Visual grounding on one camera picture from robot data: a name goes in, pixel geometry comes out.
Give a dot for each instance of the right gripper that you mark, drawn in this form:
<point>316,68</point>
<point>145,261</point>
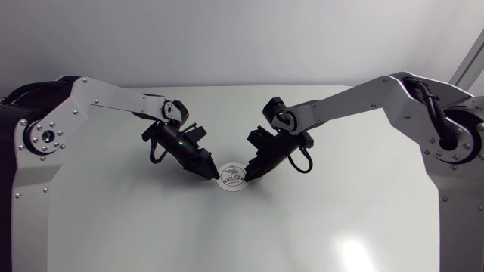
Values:
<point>278,149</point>

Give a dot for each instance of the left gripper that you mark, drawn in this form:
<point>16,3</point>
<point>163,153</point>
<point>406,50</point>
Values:
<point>175,143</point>

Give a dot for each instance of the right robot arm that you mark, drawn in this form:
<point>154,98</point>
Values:
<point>416,113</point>

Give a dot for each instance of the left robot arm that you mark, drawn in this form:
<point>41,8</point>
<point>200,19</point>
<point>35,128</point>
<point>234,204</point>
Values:
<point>56,124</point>

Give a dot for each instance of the round white coaster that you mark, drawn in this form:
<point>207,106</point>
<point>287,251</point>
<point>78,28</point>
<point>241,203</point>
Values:
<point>232,177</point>

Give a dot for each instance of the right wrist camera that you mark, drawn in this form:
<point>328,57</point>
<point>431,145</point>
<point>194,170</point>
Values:
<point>258,138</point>

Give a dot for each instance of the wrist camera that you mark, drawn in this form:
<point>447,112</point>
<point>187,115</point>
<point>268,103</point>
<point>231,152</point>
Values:
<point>196,134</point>
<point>258,138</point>

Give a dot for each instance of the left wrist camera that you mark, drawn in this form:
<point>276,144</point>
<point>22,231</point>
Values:
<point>196,134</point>

